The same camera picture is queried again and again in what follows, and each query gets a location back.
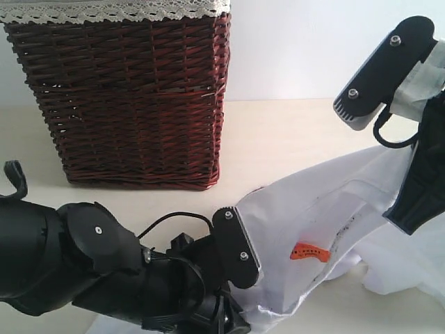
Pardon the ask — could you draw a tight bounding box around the white t-shirt with red lettering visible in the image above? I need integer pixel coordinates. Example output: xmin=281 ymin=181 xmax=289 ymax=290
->
xmin=234 ymin=146 xmax=444 ymax=333

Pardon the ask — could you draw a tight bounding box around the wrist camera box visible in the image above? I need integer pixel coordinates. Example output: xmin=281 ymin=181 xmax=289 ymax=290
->
xmin=211 ymin=207 xmax=261 ymax=289
xmin=333 ymin=15 xmax=438 ymax=131

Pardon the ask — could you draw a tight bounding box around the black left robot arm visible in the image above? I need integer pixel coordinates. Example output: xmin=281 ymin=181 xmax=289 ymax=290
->
xmin=1 ymin=197 xmax=251 ymax=333

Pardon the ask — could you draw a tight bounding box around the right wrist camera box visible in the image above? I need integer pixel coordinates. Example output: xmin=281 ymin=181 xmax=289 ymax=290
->
xmin=333 ymin=15 xmax=438 ymax=131

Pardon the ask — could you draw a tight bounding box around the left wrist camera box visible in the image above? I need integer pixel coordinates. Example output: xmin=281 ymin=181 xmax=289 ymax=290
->
xmin=211 ymin=207 xmax=261 ymax=289

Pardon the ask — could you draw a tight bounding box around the black cable loop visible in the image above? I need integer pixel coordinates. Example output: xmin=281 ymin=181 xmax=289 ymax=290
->
xmin=372 ymin=113 xmax=423 ymax=149

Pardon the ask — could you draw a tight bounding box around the white lace cloth trim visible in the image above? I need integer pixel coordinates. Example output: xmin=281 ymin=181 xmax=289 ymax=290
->
xmin=1 ymin=0 xmax=231 ymax=24

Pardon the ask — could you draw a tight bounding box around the dark red wicker basket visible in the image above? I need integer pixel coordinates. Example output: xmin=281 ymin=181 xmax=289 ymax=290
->
xmin=4 ymin=13 xmax=231 ymax=191

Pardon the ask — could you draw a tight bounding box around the thin black left cable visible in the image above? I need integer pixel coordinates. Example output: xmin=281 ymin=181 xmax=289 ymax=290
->
xmin=137 ymin=212 xmax=213 ymax=241

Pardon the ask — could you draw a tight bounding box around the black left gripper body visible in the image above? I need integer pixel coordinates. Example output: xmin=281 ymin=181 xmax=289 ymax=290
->
xmin=138 ymin=278 xmax=251 ymax=333

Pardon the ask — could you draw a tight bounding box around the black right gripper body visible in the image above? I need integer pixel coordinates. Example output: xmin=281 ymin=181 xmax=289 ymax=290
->
xmin=410 ymin=90 xmax=445 ymax=196

